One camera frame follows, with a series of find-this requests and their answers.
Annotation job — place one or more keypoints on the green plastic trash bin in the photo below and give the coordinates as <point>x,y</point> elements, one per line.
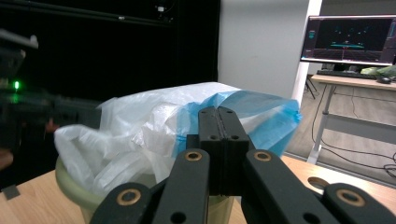
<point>74,193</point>

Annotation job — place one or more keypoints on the black curtain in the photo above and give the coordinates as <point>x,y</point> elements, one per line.
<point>124,62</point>

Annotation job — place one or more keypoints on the black computer mouse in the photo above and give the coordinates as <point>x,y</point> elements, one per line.
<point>384,80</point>

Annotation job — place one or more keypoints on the green bundle on desk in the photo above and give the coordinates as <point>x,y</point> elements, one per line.
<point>381,71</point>

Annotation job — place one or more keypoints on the black metal rail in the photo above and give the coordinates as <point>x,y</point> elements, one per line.
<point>77,12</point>

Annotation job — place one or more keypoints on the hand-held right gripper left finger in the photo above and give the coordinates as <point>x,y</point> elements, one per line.
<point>211,130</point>

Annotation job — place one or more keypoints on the grey tape piece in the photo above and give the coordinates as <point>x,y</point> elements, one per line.
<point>11,192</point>

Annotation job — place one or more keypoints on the white plastic bag blue band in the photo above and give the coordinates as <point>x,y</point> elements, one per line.
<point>140,130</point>

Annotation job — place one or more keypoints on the black keyboard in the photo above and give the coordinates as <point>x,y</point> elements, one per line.
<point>342,74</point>

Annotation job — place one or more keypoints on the white wall panel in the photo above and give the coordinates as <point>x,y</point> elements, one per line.
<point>258,46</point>

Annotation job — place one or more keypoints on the computer monitor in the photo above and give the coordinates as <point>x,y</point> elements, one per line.
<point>350,39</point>

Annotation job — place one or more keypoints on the white frame desk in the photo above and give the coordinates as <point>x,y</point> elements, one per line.
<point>351,121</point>

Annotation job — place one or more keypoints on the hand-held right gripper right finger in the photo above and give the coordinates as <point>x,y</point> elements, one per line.
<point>232,137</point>

